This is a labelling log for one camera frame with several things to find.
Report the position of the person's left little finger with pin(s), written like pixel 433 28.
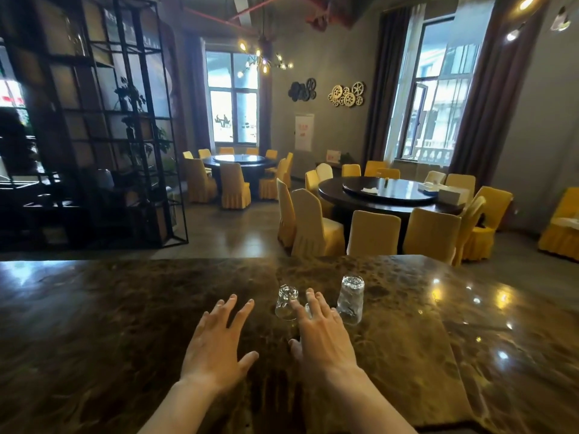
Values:
pixel 201 324

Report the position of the small clear drinking glass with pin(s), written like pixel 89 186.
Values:
pixel 285 302

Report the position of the dark brown curtain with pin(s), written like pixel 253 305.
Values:
pixel 197 94
pixel 384 85
pixel 493 94
pixel 265 99

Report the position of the large glass table turntable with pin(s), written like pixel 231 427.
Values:
pixel 398 190

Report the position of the black gear wall decoration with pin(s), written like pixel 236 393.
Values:
pixel 302 90

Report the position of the white sheer curtain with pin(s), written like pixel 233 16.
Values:
pixel 400 99

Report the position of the group of yellow covered chairs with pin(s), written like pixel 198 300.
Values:
pixel 316 230
pixel 234 185

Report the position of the person's right middle finger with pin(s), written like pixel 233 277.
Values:
pixel 315 305

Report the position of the small white table sign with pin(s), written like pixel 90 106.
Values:
pixel 333 156

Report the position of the white folded napkin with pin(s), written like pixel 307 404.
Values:
pixel 369 190

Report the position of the tall textured clear glass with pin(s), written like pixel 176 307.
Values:
pixel 351 299

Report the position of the golden gear wall decoration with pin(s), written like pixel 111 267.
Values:
pixel 347 94

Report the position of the large round dark dining table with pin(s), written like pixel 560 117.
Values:
pixel 389 201

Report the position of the person's right thumb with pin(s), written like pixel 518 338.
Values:
pixel 295 350

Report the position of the flat white box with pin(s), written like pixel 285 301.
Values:
pixel 430 187

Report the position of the single yellow covered chair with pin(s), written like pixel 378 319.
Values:
pixel 561 230

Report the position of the branching bulb chandelier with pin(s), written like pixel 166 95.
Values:
pixel 264 60

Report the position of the person's left forearm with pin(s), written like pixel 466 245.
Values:
pixel 181 409

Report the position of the person's right hand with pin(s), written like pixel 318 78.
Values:
pixel 323 343

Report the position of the black metal shelf unit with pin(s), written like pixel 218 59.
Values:
pixel 113 131

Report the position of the green potted shelf plant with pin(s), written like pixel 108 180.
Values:
pixel 131 108

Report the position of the small glass table turntable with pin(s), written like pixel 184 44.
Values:
pixel 239 158

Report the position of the white wall poster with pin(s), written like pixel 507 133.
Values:
pixel 304 133

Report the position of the small green potted plant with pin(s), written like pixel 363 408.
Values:
pixel 347 158

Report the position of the small round dark dining table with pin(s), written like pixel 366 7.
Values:
pixel 239 163

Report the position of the person's right little finger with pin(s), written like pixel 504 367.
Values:
pixel 339 317

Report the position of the person's left hand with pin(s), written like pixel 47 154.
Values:
pixel 212 352

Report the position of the person's right forearm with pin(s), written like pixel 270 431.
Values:
pixel 362 402

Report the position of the tall framed window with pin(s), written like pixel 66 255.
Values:
pixel 436 92

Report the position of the person's left middle finger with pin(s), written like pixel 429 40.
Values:
pixel 227 311

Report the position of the red ceiling pipe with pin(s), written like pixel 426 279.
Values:
pixel 253 8

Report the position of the ceiling spot lamp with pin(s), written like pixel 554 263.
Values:
pixel 527 2
pixel 514 34
pixel 560 20

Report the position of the person's left thumb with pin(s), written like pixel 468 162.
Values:
pixel 249 362

